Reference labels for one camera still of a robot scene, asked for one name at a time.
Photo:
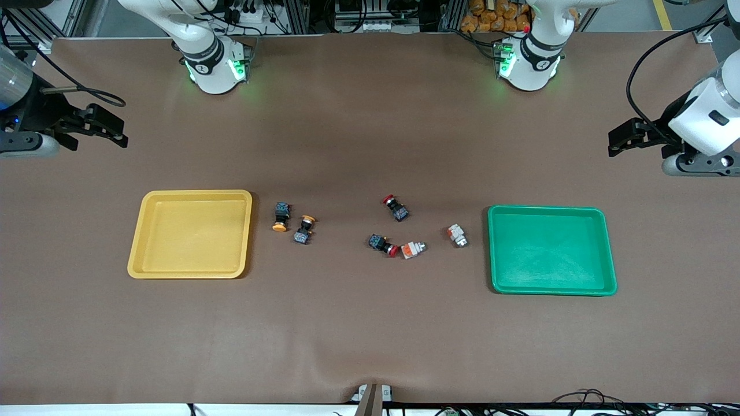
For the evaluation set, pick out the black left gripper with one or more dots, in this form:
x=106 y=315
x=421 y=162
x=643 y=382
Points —
x=662 y=132

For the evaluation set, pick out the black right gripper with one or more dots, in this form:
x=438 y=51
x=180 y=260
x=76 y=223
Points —
x=45 y=114

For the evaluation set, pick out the yellow push button switch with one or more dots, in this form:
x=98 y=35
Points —
x=281 y=216
x=303 y=230

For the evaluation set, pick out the white button with green block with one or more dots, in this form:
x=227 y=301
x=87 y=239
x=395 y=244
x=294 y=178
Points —
x=457 y=235

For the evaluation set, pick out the white button with orange block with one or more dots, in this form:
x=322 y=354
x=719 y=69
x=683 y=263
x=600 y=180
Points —
x=413 y=249

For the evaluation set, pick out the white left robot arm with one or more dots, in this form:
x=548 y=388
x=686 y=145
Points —
x=529 y=69

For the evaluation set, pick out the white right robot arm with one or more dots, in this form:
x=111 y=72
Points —
x=211 y=75

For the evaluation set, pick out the yellow plastic tray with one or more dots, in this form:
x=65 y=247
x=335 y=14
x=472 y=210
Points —
x=191 y=237

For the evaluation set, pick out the green plastic tray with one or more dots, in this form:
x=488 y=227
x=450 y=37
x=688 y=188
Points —
x=549 y=254

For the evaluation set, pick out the white power strip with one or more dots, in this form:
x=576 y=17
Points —
x=248 y=16

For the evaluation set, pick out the pile of orange snacks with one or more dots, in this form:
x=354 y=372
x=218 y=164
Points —
x=497 y=16

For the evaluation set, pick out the brown table cover mat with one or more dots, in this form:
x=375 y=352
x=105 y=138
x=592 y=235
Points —
x=370 y=335

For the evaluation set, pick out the metal table clamp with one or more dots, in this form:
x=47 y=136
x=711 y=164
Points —
x=373 y=396

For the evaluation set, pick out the aluminium frame profile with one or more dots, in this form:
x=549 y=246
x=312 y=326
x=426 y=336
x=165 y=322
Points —
x=708 y=32
x=40 y=29

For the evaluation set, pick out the red push button switch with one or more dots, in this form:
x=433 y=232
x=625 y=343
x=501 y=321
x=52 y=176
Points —
x=383 y=244
x=396 y=209

